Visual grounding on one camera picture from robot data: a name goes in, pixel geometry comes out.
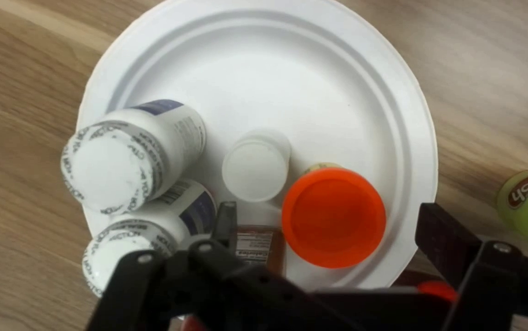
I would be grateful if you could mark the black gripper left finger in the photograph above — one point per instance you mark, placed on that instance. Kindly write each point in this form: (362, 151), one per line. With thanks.
(208, 281)

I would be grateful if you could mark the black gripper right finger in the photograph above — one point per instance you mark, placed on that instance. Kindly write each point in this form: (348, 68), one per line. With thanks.
(489, 276)

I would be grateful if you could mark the white blue-label pill bottle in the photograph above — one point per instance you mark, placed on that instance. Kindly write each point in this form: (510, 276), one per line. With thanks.
(164, 224)

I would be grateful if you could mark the small plain white bottle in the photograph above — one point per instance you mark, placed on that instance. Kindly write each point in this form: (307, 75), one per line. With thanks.
(256, 165)

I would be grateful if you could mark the orange-lid spice bottle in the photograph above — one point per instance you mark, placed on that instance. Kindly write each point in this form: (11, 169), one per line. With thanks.
(258, 237)

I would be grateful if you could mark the white paper plate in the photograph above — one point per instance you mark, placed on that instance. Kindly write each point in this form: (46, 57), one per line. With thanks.
(309, 68)

